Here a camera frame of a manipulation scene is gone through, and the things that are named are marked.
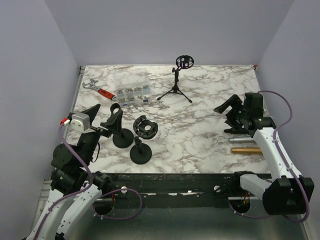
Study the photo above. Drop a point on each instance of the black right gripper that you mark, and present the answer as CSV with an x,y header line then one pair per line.
x,y
236,102

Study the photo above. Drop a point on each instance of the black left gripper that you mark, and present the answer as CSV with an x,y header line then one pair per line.
x,y
115,122

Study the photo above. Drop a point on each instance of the silver microphone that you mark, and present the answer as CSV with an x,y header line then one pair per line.
x,y
241,139

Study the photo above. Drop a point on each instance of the gold microphone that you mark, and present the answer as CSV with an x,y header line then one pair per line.
x,y
246,150

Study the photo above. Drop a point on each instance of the black tripod microphone stand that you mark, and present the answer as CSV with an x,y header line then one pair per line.
x,y
182,62

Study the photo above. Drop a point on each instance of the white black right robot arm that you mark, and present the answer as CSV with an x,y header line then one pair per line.
x,y
287,192

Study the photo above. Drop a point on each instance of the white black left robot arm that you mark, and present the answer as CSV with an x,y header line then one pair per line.
x,y
74,188

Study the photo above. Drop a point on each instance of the clear plastic screw organizer box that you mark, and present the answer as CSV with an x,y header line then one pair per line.
x,y
132,87

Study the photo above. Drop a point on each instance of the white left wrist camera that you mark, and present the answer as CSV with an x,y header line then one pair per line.
x,y
80,122

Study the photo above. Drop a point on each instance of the red handled adjustable wrench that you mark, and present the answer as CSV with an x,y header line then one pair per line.
x,y
92,86

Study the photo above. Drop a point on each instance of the black round-base shock mount stand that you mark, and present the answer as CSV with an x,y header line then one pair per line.
x,y
145,129

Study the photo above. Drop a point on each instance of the black front mounting rail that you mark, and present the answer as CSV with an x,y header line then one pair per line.
x,y
171,190

